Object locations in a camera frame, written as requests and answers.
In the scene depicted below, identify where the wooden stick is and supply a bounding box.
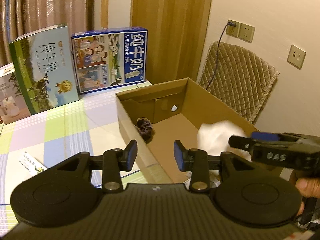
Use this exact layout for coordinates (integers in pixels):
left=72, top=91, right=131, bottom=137
left=100, top=0, right=109, bottom=29

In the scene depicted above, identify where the white ointment box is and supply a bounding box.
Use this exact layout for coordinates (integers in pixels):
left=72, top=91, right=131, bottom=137
left=18, top=151, right=47, bottom=178

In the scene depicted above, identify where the green blue milk carton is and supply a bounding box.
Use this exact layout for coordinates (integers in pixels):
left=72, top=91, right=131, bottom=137
left=9, top=24, right=79, bottom=115

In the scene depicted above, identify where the black charging cable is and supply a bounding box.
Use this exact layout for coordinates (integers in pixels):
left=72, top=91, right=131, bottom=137
left=205, top=22, right=237, bottom=91

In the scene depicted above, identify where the white appliance box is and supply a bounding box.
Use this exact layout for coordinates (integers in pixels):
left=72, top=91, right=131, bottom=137
left=0, top=63, right=31, bottom=125

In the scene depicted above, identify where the cardboard box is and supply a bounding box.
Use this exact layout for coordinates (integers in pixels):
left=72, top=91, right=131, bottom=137
left=116, top=78, right=256, bottom=184

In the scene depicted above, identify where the white wall socket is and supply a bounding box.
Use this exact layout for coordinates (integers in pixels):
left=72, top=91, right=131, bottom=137
left=238, top=23, right=255, bottom=43

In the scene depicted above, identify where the blue cartoon milk carton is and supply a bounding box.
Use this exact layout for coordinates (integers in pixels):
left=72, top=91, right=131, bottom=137
left=71, top=27, right=149, bottom=94

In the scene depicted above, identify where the dark velvet scrunchie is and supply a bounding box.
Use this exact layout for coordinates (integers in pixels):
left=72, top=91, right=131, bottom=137
left=136, top=118, right=155, bottom=144

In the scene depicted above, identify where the white knitted sock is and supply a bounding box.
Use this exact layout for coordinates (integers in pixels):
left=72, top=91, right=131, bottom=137
left=197, top=120, right=251, bottom=161

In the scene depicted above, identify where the beige curtain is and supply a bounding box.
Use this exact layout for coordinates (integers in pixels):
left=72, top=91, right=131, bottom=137
left=1, top=0, right=94, bottom=66

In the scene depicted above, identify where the wall switch panel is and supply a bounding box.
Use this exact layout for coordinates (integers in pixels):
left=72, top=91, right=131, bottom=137
left=287, top=44, right=306, bottom=69

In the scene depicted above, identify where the wall socket with plug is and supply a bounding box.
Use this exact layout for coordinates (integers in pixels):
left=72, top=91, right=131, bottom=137
left=226, top=20, right=241, bottom=37

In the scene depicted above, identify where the quilted beige cushion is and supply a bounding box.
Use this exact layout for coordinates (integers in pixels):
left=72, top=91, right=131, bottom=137
left=199, top=41, right=280, bottom=124

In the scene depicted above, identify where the wooden wardrobe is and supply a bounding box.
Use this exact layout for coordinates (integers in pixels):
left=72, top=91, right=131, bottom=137
left=131, top=0, right=212, bottom=84

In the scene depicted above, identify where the person's right hand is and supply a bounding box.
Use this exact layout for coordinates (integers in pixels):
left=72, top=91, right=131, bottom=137
left=289, top=170, right=320, bottom=199

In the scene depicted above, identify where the checkered bed sheet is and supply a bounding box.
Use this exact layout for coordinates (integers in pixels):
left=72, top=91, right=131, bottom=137
left=1, top=81, right=151, bottom=235

